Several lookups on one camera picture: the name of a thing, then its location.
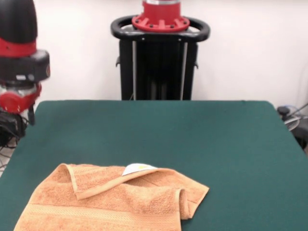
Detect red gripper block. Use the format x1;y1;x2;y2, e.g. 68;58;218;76
0;83;43;126

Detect orange-brown terry towel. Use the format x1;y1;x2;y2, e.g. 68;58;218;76
13;163;210;231

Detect dark green table cloth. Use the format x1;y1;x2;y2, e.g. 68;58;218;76
0;100;308;231

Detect black cable tangle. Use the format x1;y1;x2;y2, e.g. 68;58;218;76
0;110;30;169

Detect black robot pedestal with handle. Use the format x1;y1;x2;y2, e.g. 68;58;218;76
111;15;211;101

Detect blue grey cables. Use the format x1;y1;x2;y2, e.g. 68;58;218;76
281;102;308;119

